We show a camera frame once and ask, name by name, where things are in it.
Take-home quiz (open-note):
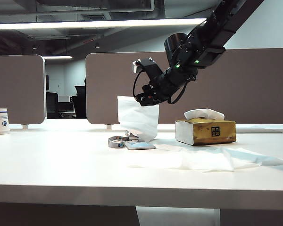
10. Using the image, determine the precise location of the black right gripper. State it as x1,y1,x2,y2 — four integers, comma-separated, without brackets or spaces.
134,80,172,107

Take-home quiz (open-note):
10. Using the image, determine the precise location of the white tissue sheet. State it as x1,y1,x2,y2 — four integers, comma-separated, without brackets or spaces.
183,108,225,121
117,95,160,142

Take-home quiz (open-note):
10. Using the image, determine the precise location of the blue white ID card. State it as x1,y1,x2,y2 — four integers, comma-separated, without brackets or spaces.
124,140,156,151

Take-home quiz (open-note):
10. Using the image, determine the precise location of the white crumpled tissue sheet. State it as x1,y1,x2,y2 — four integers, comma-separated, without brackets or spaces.
183,108,225,121

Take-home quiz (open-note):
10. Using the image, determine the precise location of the gold tissue pack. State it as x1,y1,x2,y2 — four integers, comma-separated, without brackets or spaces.
175,118,237,146

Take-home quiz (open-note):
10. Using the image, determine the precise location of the large flat white tissue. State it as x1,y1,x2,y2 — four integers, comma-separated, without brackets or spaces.
127,146,283,173

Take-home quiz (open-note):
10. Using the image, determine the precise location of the black office chair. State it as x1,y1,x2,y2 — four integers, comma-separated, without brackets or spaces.
46,92,59,119

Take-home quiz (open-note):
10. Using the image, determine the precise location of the long ceiling light strip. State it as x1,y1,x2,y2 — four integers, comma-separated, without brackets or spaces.
0,18,207,31

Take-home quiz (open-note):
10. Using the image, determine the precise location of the wide brown desk partition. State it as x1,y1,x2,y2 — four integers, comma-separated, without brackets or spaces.
85,48,283,125

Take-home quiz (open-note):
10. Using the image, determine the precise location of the narrow brown desk partition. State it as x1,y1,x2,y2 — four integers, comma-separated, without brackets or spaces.
0,54,47,125

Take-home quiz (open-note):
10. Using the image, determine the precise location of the black camera cable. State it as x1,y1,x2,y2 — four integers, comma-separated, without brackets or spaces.
132,70,147,101

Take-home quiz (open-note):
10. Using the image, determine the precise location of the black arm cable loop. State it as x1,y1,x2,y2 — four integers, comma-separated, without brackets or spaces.
167,82,188,105

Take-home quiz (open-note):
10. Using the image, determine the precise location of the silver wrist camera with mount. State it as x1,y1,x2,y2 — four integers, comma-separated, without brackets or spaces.
132,57,165,82

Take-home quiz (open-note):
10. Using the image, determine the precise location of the grey printed lanyard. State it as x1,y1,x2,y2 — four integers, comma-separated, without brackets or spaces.
108,130,142,149

